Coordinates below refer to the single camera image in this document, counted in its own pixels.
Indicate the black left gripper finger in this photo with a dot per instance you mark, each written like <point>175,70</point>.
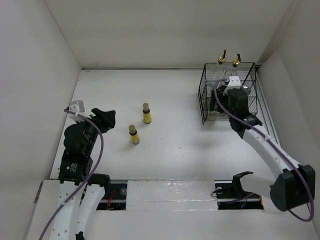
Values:
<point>104,127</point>
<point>109,117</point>

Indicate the white spice jar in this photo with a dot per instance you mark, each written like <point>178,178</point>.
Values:
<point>213,105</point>

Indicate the metal base rail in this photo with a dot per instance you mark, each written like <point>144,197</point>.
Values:
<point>176,195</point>

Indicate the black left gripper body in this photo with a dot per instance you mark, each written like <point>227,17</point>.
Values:
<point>93,131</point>

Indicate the glass bottle dark contents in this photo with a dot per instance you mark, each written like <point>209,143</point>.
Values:
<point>232,69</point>

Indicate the yellow label bottle near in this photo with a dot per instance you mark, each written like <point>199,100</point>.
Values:
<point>135,139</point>

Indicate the black wire basket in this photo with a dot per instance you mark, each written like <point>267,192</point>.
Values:
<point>246,72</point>

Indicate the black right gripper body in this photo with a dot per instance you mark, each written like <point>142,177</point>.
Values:
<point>224,99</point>

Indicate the yellow label bottle far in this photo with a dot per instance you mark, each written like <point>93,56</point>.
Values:
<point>147,119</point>

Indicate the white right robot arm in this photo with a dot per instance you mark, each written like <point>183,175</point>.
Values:
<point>292,185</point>

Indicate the yellow label bottle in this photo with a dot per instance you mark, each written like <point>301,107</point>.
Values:
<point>135,139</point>
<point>147,119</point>

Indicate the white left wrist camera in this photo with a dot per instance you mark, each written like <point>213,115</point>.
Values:
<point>76,107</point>

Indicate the glass bottle gold pourer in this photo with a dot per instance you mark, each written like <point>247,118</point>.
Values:
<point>218,71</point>

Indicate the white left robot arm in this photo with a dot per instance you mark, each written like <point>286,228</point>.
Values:
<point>80,188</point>

